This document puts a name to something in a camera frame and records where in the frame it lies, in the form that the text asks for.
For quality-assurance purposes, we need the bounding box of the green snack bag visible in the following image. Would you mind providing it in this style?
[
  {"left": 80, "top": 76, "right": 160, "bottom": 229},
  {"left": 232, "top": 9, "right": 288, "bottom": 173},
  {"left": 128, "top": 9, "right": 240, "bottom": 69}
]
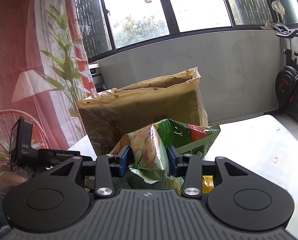
[{"left": 110, "top": 119, "right": 221, "bottom": 191}]

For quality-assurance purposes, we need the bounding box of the red printed curtain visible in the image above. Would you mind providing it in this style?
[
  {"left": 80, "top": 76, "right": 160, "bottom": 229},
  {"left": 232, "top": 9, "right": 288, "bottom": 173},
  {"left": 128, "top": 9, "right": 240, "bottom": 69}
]
[{"left": 0, "top": 0, "right": 95, "bottom": 150}]

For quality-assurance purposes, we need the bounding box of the brown cardboard box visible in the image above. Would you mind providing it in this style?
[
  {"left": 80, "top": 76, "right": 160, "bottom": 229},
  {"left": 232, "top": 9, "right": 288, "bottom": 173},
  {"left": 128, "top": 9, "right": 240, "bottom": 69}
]
[{"left": 76, "top": 67, "right": 208, "bottom": 156}]

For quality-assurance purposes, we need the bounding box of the window frame with glass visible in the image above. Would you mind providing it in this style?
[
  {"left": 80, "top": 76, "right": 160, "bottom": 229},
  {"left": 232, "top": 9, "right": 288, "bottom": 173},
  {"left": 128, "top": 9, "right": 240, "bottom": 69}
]
[{"left": 74, "top": 0, "right": 298, "bottom": 62}]

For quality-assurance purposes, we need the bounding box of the black exercise bike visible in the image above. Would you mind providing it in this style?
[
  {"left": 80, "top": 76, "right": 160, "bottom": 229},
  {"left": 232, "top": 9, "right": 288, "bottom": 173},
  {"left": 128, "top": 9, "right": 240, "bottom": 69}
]
[{"left": 263, "top": 21, "right": 298, "bottom": 126}]

